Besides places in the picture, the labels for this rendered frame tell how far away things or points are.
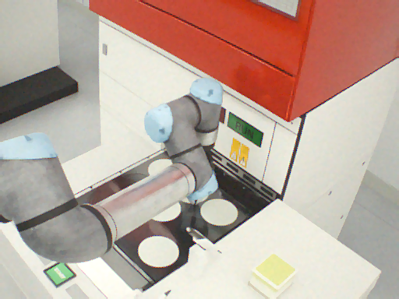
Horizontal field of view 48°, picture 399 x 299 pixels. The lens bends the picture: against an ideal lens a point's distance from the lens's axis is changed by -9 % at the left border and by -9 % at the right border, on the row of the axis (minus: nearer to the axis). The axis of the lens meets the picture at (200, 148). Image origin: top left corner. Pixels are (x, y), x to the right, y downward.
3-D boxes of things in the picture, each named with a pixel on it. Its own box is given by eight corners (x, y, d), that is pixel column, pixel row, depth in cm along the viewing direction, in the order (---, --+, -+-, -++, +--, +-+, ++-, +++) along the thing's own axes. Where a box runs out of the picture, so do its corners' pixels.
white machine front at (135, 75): (104, 103, 177) (104, 5, 153) (273, 230, 135) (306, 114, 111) (97, 106, 176) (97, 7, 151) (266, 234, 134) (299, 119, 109)
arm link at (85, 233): (69, 290, 68) (234, 182, 106) (37, 226, 68) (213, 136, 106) (35, 292, 76) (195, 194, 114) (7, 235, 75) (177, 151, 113)
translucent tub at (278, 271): (266, 269, 106) (273, 250, 102) (291, 287, 102) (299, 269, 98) (245, 286, 101) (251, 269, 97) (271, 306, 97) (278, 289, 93)
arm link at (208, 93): (181, 82, 108) (208, 72, 112) (177, 121, 114) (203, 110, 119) (204, 97, 103) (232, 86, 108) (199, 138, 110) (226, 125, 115)
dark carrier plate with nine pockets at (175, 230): (167, 152, 147) (167, 150, 146) (252, 215, 129) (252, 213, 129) (73, 200, 126) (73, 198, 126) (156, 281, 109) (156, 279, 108)
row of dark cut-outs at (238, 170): (165, 122, 149) (166, 116, 148) (275, 199, 127) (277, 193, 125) (164, 123, 149) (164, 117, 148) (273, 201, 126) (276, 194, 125)
